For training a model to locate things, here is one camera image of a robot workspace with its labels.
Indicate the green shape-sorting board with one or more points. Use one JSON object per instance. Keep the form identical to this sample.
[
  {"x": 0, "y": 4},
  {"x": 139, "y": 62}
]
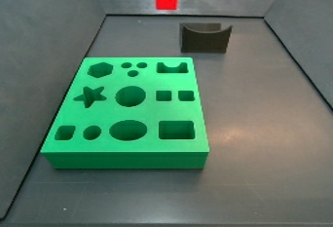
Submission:
[{"x": 131, "y": 116}]

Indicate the black curved block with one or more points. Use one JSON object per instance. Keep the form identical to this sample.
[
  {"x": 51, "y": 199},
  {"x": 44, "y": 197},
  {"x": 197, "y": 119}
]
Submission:
[{"x": 204, "y": 37}]

